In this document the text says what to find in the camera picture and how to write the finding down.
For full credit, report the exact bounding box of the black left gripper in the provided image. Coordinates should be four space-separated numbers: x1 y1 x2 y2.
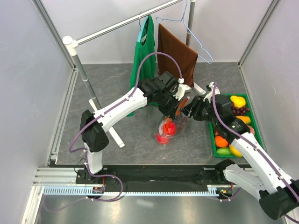
157 91 182 120

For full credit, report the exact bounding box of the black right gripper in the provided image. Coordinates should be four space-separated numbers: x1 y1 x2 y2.
179 94 220 125

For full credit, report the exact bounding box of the clear zip top bag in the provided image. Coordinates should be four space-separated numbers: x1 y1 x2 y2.
155 97 189 147

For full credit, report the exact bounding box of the red tomato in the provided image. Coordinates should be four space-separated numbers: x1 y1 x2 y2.
162 121 176 136

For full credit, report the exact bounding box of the red apple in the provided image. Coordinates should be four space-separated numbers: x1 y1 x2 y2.
155 134 171 145

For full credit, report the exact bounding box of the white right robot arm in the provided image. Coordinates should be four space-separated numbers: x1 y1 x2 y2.
181 94 299 223

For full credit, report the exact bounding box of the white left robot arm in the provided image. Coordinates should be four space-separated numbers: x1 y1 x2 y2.
80 72 191 183

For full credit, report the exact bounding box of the orange fruit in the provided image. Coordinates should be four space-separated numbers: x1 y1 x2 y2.
214 135 229 148

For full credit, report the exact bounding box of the brown towel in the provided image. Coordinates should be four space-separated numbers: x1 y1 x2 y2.
157 24 198 87

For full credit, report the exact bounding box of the green fruit tray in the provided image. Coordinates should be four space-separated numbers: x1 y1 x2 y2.
207 93 263 158

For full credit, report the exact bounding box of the green cucumber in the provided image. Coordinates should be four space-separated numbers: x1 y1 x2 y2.
216 147 233 156

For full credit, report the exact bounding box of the green t-shirt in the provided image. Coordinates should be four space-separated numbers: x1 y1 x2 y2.
127 15 157 117

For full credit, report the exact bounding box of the yellow mango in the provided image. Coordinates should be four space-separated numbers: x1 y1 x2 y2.
229 145 242 157

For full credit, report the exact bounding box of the light blue shirt hanger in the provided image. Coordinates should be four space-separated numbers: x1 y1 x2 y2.
137 15 149 45

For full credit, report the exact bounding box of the silver clothes rack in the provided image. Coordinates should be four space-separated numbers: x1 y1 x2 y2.
62 0 206 148

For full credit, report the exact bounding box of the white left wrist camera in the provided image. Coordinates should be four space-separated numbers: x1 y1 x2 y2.
173 78 192 101

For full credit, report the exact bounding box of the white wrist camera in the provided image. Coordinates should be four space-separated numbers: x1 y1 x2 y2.
173 78 192 101
203 82 220 103

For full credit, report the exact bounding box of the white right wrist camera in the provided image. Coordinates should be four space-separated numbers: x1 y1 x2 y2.
203 82 220 103

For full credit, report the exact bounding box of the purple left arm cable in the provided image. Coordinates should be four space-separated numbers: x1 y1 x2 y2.
70 52 184 164

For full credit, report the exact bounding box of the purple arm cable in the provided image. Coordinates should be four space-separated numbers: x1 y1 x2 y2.
210 83 299 224
70 52 184 164

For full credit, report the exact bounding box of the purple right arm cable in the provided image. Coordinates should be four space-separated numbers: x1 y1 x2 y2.
210 83 299 224

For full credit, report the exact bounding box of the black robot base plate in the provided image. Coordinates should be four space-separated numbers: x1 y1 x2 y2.
76 165 234 192

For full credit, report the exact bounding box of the blue wire hanger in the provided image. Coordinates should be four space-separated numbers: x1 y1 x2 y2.
156 0 214 64

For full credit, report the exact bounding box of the white cable duct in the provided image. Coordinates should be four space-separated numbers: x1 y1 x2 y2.
43 186 220 197

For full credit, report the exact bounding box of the aluminium frame post right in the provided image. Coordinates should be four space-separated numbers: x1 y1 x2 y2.
237 0 281 68

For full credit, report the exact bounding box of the aluminium frame post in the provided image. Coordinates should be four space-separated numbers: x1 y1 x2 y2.
237 0 281 68
32 0 76 70

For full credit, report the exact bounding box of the aluminium frame post left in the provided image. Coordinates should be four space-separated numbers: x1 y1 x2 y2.
32 0 76 70

